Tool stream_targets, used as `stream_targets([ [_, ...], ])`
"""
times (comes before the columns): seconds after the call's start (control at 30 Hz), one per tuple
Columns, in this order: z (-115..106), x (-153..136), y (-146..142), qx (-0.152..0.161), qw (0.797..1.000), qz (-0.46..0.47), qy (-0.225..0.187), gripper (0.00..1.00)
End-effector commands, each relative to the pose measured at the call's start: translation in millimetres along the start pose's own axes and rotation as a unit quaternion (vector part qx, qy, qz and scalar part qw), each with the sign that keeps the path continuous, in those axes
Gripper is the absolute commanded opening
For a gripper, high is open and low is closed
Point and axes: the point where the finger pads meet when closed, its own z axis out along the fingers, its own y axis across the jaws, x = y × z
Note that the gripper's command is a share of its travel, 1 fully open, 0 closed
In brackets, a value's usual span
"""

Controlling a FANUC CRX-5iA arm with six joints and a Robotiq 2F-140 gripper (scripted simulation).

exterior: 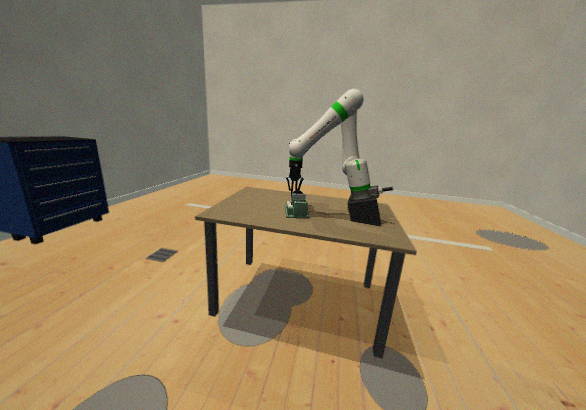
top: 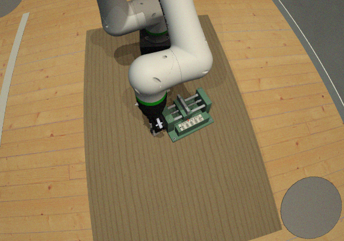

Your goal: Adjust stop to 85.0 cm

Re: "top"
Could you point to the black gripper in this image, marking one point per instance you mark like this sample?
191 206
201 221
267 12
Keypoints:
154 121

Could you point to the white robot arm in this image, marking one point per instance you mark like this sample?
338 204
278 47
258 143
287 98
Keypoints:
151 75

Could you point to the green bench vise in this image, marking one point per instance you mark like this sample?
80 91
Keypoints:
186 116

